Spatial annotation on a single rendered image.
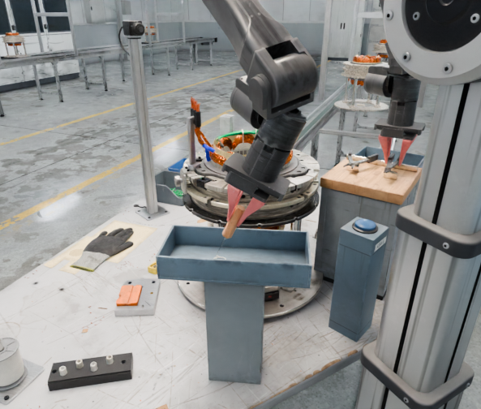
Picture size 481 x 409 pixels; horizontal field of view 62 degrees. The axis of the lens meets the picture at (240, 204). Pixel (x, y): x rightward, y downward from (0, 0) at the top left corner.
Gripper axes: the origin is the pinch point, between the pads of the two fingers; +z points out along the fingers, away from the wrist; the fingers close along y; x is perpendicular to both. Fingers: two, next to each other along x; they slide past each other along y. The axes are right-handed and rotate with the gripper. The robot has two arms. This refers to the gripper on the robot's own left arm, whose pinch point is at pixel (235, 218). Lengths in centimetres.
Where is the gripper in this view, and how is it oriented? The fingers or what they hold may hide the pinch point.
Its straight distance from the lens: 65.8
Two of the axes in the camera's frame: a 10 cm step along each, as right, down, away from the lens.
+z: -4.0, 7.9, 4.6
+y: -8.8, -4.7, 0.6
